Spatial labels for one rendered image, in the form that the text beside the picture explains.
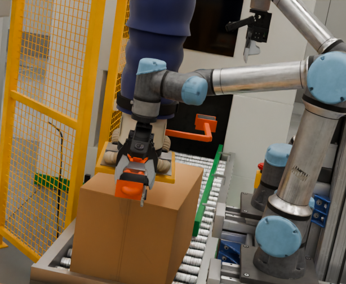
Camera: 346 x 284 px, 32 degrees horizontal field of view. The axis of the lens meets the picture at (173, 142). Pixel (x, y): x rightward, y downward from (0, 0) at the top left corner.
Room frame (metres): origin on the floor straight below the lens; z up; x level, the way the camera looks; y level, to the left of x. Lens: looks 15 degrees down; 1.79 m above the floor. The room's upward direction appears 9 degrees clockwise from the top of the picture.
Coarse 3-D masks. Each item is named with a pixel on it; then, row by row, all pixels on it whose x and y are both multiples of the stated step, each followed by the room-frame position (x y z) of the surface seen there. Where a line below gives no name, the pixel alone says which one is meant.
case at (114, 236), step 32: (96, 192) 2.21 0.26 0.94; (160, 192) 2.31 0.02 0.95; (192, 192) 2.47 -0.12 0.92; (96, 224) 2.21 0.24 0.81; (128, 224) 2.18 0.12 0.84; (160, 224) 2.16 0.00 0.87; (192, 224) 2.68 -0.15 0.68; (96, 256) 2.20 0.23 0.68; (128, 256) 2.18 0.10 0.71; (160, 256) 2.16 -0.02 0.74
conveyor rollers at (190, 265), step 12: (180, 156) 4.24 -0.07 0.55; (192, 156) 4.31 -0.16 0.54; (204, 168) 4.03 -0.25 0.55; (204, 180) 3.77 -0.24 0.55; (216, 180) 3.83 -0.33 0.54; (216, 192) 3.58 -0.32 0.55; (204, 216) 3.14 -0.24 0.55; (204, 228) 3.02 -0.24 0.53; (192, 240) 2.85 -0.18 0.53; (204, 240) 2.85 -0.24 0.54; (192, 252) 2.67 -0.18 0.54; (60, 264) 2.37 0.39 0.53; (192, 264) 2.58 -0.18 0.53; (180, 276) 2.41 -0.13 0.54; (192, 276) 2.42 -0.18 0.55
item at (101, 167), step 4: (104, 144) 2.33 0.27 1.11; (116, 144) 2.26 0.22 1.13; (104, 148) 2.27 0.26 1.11; (104, 152) 2.22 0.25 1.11; (100, 156) 2.16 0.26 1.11; (100, 160) 2.12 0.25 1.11; (104, 160) 2.11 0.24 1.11; (96, 164) 2.07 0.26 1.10; (100, 164) 2.06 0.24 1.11; (104, 164) 2.07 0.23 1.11; (96, 168) 2.04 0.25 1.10; (100, 168) 2.04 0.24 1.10; (104, 168) 2.04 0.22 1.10; (108, 168) 2.04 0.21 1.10; (112, 168) 2.05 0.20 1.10; (104, 172) 2.04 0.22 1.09; (108, 172) 2.04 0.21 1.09; (112, 172) 2.04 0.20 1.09
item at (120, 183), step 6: (126, 174) 1.63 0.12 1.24; (132, 174) 1.64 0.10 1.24; (138, 174) 1.64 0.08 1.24; (120, 180) 1.57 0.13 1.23; (126, 180) 1.58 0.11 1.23; (132, 180) 1.58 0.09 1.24; (138, 180) 1.59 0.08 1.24; (120, 186) 1.57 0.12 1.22; (126, 186) 1.57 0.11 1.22; (132, 186) 1.57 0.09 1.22; (138, 186) 1.57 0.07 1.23; (120, 192) 1.57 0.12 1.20; (132, 198) 1.57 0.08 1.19; (138, 198) 1.57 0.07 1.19
